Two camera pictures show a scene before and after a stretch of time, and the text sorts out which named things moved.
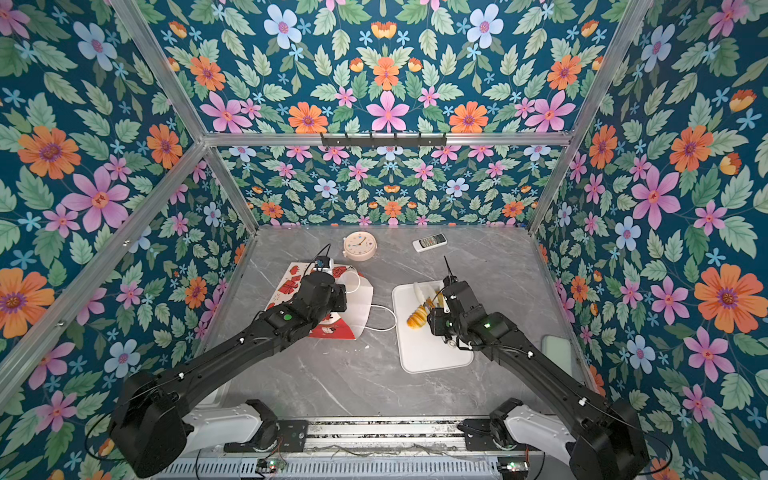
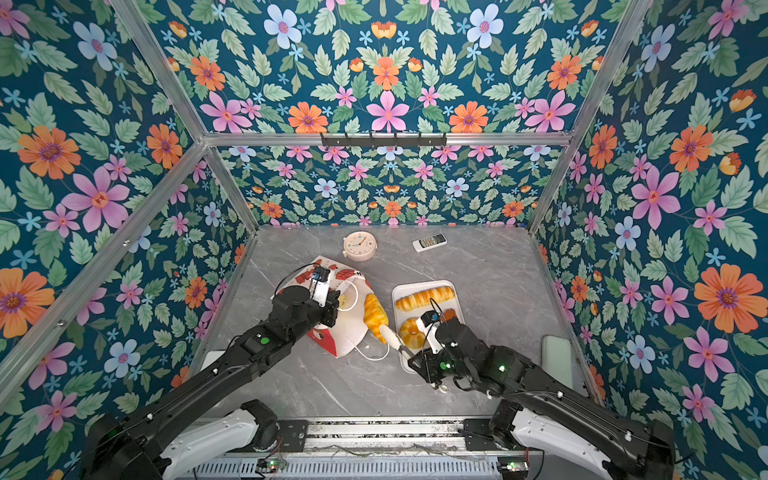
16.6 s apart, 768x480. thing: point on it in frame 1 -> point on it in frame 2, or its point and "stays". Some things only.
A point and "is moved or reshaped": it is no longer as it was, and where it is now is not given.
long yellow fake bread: x=418 y=318 is moved or reshaped
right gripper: x=435 y=323 -> x=425 y=360
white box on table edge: x=558 y=351 stays
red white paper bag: x=347 y=325 is moved or reshaped
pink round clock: x=360 y=245 stays
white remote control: x=429 y=242 stays
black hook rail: x=397 y=140 stays
